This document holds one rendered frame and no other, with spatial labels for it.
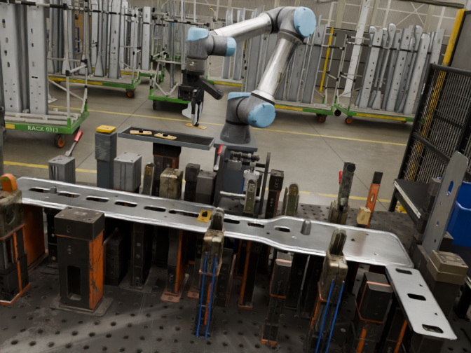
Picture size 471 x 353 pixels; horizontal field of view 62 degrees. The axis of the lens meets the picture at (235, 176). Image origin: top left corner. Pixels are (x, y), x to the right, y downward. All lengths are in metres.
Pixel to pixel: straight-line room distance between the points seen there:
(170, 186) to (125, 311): 0.45
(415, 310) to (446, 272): 0.20
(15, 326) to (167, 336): 0.45
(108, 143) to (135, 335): 0.77
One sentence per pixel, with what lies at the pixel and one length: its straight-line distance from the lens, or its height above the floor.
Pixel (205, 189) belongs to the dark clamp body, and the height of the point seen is 1.03.
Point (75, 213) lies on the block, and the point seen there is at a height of 1.03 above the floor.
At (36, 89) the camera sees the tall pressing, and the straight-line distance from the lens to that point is 5.52.
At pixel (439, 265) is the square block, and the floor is 1.05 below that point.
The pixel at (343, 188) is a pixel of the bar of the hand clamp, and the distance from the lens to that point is 1.44.
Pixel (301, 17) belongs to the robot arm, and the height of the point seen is 1.67.
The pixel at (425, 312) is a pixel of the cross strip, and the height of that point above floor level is 1.00.
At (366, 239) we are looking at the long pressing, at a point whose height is 1.00.
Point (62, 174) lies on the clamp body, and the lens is 1.61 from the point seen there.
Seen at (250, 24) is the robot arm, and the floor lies 1.63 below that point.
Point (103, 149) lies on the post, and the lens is 1.71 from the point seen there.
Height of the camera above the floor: 1.60
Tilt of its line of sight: 20 degrees down
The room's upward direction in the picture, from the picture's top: 7 degrees clockwise
